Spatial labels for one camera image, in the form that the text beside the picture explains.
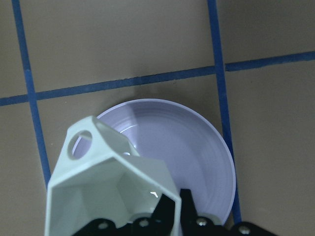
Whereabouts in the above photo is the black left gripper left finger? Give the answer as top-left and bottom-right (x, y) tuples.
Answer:
(150, 194), (175, 236)

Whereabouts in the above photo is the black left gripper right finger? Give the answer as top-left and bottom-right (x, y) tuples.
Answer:
(180, 189), (198, 236)

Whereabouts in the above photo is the lavender plate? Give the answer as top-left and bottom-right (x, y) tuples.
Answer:
(96, 99), (236, 225)

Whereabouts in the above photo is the white faceted cup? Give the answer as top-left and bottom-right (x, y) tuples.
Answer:
(44, 116), (182, 236)

